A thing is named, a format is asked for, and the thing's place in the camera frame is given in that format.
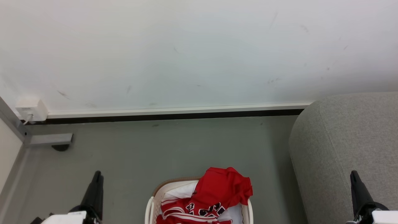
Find beige partition panel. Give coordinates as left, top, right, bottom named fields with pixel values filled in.
left=0, top=118, right=24, bottom=195

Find grey fabric sofa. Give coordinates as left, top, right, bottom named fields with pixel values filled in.
left=288, top=92, right=398, bottom=224

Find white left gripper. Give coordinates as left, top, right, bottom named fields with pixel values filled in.
left=40, top=170, right=104, bottom=224

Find red jersey with white stripes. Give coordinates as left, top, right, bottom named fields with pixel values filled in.
left=155, top=167, right=253, bottom=224

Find white cloth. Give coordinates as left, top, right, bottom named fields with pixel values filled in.
left=162, top=181, right=243, bottom=224

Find white wall outlet box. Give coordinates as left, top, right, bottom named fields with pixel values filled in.
left=15, top=99, right=49, bottom=122

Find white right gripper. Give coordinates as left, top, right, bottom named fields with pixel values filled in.
left=346, top=170, right=398, bottom=224

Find grey metal frame foot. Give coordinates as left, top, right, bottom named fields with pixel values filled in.
left=0, top=96, right=74, bottom=148

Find white baseboard strip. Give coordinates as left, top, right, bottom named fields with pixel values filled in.
left=47, top=101, right=314, bottom=119

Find white laundry basket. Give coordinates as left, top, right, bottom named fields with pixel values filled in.
left=145, top=177, right=254, bottom=224

